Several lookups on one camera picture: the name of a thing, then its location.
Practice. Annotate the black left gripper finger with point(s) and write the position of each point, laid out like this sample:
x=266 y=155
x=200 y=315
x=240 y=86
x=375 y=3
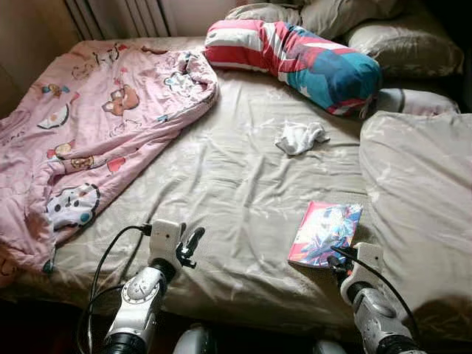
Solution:
x=184 y=232
x=196 y=237

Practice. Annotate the colourful picture book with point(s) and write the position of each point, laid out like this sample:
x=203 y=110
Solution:
x=321 y=232

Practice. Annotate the large beige pillow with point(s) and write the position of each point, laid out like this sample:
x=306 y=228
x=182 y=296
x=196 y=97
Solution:
x=420 y=199

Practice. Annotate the pink cartoon print quilt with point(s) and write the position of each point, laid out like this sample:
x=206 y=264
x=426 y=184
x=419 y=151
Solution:
x=110 y=125

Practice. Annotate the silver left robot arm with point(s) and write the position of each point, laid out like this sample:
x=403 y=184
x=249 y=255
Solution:
x=140 y=302

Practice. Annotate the bed with beige sheet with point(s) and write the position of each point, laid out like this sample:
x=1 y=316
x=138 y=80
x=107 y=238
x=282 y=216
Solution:
x=236 y=184

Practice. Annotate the grey robot right leg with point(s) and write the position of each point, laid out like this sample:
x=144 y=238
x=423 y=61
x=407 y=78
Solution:
x=330 y=346

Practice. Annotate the grey robot leg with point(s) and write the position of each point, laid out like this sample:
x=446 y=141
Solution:
x=330 y=346
x=195 y=341

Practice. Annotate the grey robot left leg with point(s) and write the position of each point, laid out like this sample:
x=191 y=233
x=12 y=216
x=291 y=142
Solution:
x=195 y=341

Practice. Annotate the white crumpled cloth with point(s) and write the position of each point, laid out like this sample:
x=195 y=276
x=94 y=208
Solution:
x=299 y=139

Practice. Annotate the small grey white pillow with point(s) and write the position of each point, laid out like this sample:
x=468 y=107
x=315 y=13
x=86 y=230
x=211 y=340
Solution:
x=420 y=102

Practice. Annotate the red white blue bolster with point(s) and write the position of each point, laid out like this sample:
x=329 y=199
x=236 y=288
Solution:
x=317 y=70

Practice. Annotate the brown pillow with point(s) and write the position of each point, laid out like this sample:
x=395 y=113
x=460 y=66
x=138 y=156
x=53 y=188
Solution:
x=262 y=13
x=346 y=16
x=405 y=48

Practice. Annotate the grey pleated curtain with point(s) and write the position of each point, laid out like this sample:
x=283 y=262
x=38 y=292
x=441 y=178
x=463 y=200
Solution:
x=110 y=15

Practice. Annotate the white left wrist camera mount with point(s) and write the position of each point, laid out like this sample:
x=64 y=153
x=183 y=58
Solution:
x=164 y=240

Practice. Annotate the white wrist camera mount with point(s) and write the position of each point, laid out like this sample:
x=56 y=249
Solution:
x=164 y=240
x=367 y=258

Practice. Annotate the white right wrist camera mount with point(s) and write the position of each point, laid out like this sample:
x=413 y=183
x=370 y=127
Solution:
x=367 y=258

